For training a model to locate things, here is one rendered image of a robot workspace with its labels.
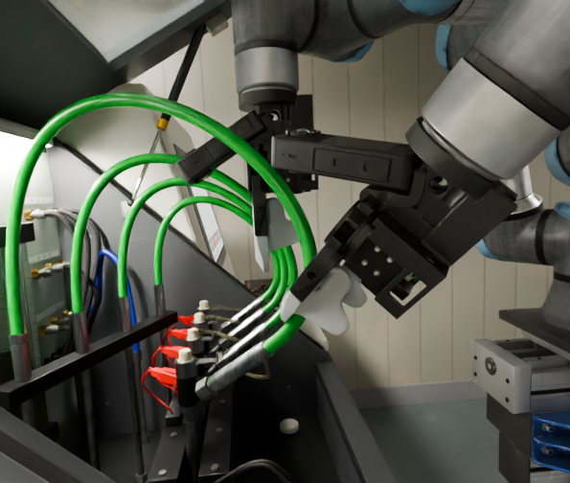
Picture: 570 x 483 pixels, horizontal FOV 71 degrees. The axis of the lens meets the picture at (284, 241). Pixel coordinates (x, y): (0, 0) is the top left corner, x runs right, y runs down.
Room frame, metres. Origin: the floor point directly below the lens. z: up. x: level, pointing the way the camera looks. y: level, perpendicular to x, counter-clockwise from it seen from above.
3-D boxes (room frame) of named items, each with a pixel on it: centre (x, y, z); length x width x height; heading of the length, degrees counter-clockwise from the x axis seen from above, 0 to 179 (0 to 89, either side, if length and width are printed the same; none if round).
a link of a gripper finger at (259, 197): (0.47, 0.03, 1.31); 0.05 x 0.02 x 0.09; 5
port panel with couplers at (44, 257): (0.71, 0.42, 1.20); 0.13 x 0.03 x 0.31; 5
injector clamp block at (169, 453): (0.61, 0.15, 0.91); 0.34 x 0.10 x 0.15; 5
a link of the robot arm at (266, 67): (0.50, 0.01, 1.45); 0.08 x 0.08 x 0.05
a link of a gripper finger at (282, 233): (0.48, 0.01, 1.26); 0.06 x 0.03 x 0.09; 95
